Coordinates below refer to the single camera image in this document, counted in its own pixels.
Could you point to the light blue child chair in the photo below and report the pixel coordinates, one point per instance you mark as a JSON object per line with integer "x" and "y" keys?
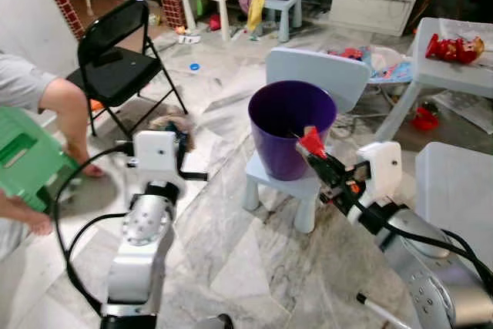
{"x": 316, "y": 67}

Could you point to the small black flat object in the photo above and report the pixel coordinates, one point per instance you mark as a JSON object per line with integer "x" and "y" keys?
{"x": 108, "y": 57}

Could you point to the colourful cloth pile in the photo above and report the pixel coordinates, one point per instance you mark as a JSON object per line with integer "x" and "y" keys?
{"x": 389, "y": 67}

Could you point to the light blue child table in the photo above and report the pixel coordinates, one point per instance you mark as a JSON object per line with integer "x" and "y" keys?
{"x": 451, "y": 75}

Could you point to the small orange item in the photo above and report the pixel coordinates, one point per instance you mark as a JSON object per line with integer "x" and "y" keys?
{"x": 96, "y": 105}

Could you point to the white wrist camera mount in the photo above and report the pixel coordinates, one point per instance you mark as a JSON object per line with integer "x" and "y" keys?
{"x": 154, "y": 156}
{"x": 381, "y": 167}

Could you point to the small red plastic item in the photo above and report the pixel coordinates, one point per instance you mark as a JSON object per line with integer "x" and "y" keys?
{"x": 424, "y": 119}

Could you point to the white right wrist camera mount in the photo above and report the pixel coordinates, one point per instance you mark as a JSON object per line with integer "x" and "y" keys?
{"x": 381, "y": 167}

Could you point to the small blue round lid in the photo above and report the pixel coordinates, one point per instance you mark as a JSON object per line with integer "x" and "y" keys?
{"x": 194, "y": 67}

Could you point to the brown furry item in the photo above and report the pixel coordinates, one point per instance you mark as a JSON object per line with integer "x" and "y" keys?
{"x": 166, "y": 122}

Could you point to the newspaper sheet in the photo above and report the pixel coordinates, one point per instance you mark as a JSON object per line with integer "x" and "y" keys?
{"x": 466, "y": 109}

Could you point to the person bare leg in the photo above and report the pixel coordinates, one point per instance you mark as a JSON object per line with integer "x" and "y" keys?
{"x": 27, "y": 213}
{"x": 73, "y": 117}

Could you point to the white low cabinet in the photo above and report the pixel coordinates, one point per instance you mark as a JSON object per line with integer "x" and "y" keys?
{"x": 362, "y": 5}

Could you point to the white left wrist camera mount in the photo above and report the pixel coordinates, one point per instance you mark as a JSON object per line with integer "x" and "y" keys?
{"x": 154, "y": 156}

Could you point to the purple plastic rubbish bin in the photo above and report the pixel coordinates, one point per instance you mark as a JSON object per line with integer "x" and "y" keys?
{"x": 289, "y": 125}

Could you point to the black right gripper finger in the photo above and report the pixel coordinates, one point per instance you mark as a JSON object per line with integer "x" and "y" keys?
{"x": 333, "y": 162}
{"x": 322, "y": 176}

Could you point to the grey plastic table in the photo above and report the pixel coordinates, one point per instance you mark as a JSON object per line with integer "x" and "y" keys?
{"x": 454, "y": 190}

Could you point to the person grey shorts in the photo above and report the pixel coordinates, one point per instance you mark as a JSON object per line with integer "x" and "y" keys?
{"x": 19, "y": 82}

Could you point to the black robot leg part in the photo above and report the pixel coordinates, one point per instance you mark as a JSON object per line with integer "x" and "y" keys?
{"x": 216, "y": 322}

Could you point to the black folding chair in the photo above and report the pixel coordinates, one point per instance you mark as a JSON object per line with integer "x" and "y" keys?
{"x": 115, "y": 75}

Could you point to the yellow hanging bag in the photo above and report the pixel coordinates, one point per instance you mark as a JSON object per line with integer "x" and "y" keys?
{"x": 256, "y": 11}

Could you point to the white stick with black tip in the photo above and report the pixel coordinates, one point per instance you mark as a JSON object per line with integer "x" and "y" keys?
{"x": 381, "y": 310}

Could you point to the green plastic stool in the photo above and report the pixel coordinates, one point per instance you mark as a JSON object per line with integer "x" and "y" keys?
{"x": 27, "y": 156}

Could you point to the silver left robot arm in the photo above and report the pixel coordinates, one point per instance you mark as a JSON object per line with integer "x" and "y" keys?
{"x": 142, "y": 244}

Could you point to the light blue plastic stool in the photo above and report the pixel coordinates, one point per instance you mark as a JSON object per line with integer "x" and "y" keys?
{"x": 283, "y": 7}

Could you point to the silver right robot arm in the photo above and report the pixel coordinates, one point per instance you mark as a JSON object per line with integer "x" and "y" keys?
{"x": 431, "y": 275}

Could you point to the red and yellow toy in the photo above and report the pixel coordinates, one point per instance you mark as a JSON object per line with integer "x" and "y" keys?
{"x": 454, "y": 50}

